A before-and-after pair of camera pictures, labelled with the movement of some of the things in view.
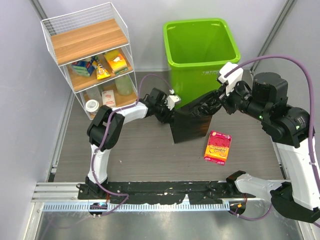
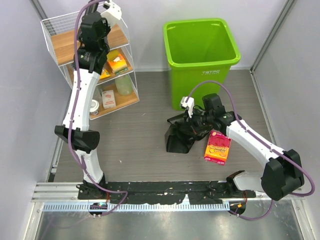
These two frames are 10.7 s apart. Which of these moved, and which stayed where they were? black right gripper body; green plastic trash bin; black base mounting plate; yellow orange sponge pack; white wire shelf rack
Moved: black right gripper body
Stayed: yellow orange sponge pack; black base mounting plate; green plastic trash bin; white wire shelf rack
